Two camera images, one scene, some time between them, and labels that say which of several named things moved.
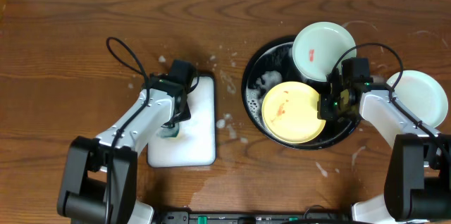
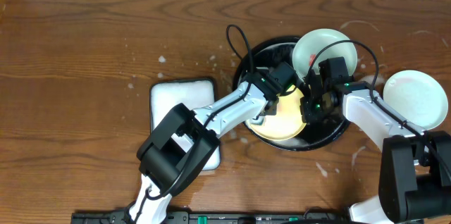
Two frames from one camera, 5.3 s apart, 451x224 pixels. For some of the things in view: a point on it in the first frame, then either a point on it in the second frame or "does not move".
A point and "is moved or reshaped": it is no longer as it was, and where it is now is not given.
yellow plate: [289, 113] is moved or reshaped
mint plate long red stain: [421, 94] does not move
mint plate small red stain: [318, 46] is moved or reshaped
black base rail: [308, 218] does not move
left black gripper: [181, 113] → [269, 108]
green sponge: [171, 132] is moved or reshaped
